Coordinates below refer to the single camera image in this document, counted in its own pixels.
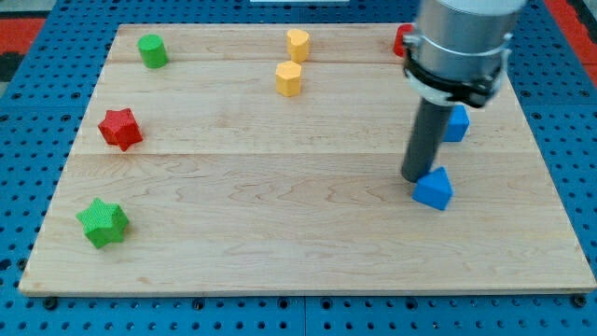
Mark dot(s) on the yellow heart block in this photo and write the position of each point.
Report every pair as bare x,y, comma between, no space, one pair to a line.
298,45

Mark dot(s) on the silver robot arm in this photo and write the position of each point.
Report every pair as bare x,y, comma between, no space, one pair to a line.
457,50

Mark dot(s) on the blue triangle block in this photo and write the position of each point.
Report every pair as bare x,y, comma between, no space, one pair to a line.
434,189

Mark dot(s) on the red star block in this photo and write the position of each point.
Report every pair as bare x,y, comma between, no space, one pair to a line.
119,128

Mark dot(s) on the blue cube block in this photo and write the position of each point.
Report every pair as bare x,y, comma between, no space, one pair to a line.
458,125

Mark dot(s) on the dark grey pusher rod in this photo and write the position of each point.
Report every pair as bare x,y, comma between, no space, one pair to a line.
427,133

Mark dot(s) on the yellow hexagon block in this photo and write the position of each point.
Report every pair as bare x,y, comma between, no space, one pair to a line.
288,78

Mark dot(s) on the green cylinder block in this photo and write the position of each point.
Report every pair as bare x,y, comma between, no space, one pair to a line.
152,51

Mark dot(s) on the green star block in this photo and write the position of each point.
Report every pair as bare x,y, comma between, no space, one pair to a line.
103,223

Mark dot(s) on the wooden board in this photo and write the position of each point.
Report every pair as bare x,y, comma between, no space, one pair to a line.
237,190

